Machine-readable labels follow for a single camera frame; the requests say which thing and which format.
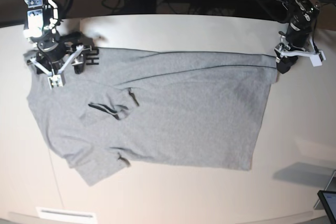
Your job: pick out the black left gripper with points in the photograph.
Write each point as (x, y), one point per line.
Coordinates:
(295, 38)

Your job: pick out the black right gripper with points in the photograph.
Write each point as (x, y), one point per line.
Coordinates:
(54, 47)

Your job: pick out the grey T-shirt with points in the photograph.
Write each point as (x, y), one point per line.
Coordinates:
(176, 108)

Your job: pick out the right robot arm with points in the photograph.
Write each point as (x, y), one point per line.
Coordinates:
(43, 17)

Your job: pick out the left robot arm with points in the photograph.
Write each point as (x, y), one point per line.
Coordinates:
(299, 12)

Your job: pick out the tablet screen corner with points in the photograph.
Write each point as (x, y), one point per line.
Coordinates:
(327, 199)

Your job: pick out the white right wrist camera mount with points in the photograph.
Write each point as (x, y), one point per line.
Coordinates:
(55, 72)

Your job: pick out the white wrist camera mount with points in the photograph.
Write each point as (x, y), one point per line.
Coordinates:
(309, 50)
(55, 72)

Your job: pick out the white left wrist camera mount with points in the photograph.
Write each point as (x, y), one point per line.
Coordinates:
(309, 50)

